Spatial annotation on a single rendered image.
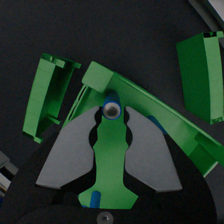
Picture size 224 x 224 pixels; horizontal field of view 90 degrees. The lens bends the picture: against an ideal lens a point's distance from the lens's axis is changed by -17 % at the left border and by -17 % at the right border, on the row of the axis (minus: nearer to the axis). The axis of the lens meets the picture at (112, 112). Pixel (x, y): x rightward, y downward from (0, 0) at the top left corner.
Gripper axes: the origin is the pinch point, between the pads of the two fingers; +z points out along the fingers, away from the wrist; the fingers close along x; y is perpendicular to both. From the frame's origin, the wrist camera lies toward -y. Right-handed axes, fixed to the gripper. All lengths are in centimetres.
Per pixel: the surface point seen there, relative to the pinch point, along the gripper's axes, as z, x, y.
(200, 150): 2.8, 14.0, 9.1
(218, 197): 24, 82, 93
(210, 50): 28.8, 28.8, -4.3
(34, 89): 25.3, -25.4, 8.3
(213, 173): 31, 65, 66
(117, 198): 0.9, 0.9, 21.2
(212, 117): 23.3, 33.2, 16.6
